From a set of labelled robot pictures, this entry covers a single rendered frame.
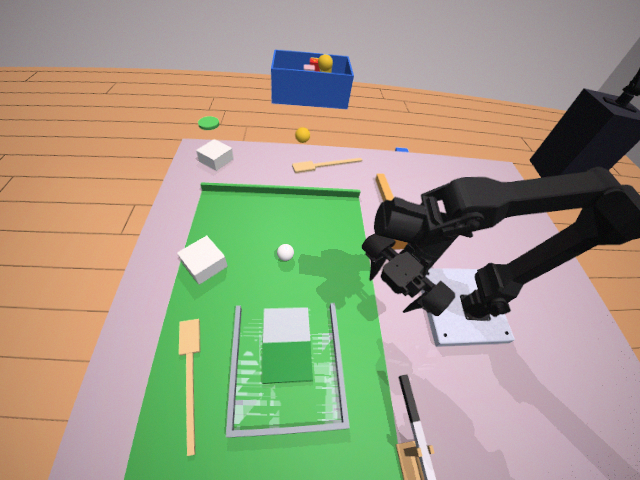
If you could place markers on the white golf ball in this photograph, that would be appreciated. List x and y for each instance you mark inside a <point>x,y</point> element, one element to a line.
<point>285,252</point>

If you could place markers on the green mat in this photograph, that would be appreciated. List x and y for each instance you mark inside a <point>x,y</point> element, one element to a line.
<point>328,266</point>

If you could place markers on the orange mallet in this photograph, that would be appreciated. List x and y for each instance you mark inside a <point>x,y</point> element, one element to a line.
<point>387,194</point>

